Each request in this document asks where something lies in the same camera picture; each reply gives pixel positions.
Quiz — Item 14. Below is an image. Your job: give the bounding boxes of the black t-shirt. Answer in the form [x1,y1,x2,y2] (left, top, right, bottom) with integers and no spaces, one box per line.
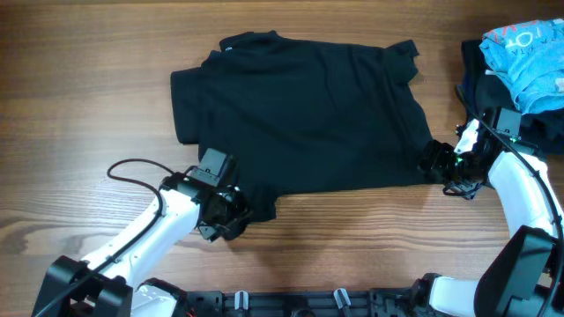
[170,32,432,222]

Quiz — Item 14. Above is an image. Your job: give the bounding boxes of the dark navy folded clothes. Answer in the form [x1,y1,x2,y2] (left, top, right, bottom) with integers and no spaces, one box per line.
[461,40,563,155]

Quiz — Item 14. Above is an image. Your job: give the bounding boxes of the light blue printed shirt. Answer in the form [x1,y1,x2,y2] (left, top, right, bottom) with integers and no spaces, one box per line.
[479,18,563,114]

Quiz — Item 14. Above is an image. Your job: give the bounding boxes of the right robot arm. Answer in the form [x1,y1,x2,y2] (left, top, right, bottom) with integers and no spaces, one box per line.
[413,108,563,316]

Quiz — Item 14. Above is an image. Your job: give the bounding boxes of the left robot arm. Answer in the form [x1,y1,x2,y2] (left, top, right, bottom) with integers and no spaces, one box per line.
[33,148,252,316]

